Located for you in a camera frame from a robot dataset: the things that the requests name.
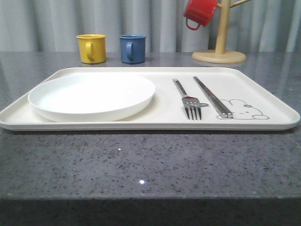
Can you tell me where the silver fork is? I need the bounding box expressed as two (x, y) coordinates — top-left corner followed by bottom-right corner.
(173, 79), (202, 121)

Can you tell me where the white round plate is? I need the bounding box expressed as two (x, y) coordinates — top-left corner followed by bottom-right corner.
(28, 73), (156, 122)

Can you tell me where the silver chopstick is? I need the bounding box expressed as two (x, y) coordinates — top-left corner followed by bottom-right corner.
(192, 76), (229, 119)
(194, 76), (234, 119)

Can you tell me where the blue mug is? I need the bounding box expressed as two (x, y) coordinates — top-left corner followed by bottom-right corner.
(119, 34), (147, 64)

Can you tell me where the yellow mug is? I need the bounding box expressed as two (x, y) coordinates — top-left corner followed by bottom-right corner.
(76, 34), (106, 64)

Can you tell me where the wooden mug tree stand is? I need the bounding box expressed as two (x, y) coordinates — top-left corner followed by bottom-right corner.
(192, 0), (248, 64)

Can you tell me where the cream rabbit serving tray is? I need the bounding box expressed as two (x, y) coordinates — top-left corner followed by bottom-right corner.
(0, 67), (300, 131)

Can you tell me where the red mug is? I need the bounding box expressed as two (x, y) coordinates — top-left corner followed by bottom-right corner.
(184, 0), (218, 31)

